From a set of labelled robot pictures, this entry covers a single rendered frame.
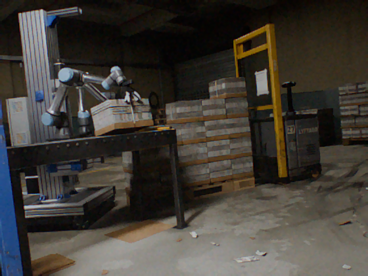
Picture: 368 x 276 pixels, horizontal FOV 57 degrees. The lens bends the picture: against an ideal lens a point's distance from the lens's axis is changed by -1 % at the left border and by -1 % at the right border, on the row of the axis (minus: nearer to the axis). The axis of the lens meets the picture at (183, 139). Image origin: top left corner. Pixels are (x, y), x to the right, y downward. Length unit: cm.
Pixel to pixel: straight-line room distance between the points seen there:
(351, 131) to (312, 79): 253
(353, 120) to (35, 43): 626
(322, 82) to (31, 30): 774
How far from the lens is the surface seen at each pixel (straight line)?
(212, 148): 383
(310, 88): 998
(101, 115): 273
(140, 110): 276
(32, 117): 359
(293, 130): 428
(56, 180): 353
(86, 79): 310
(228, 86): 397
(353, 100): 790
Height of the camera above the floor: 85
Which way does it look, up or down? 3 degrees down
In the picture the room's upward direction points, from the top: 6 degrees counter-clockwise
